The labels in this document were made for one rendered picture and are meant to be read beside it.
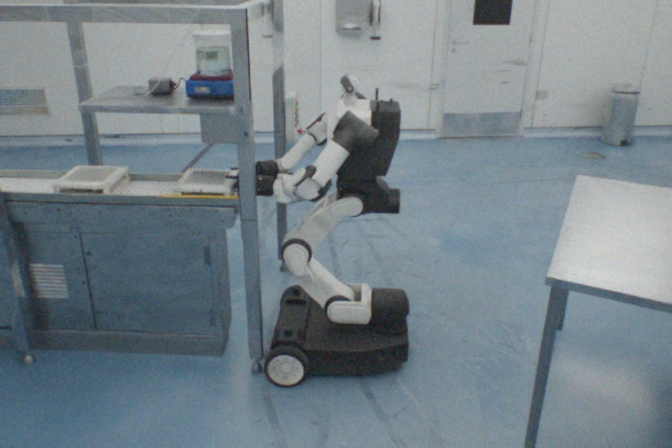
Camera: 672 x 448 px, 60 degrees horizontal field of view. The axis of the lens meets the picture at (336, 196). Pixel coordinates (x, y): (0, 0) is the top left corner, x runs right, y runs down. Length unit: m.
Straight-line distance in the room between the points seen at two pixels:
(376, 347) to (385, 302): 0.21
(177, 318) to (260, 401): 0.57
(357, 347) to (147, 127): 4.25
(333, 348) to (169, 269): 0.83
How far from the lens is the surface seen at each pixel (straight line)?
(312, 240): 2.63
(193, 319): 2.90
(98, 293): 2.98
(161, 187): 2.78
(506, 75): 6.62
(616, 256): 2.27
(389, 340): 2.79
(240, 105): 2.30
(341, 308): 2.74
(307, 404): 2.70
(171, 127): 6.38
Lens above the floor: 1.80
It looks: 22 degrees down
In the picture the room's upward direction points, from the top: 1 degrees clockwise
